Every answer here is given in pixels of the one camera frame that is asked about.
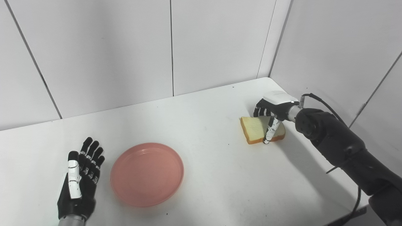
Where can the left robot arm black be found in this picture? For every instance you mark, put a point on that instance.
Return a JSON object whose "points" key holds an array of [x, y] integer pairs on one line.
{"points": [[70, 220]]}

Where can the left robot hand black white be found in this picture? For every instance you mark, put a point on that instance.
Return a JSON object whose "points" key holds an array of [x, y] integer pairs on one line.
{"points": [[78, 185]]}

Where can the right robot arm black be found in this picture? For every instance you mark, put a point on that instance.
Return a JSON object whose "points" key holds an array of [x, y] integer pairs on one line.
{"points": [[348, 150]]}

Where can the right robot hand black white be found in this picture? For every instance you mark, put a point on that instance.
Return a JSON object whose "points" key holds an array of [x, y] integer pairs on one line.
{"points": [[274, 110]]}

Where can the slice of bread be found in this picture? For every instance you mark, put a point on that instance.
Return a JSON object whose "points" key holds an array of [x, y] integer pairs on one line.
{"points": [[256, 129]]}

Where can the pink plate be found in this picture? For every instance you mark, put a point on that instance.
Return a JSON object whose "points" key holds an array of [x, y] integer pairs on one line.
{"points": [[147, 174]]}

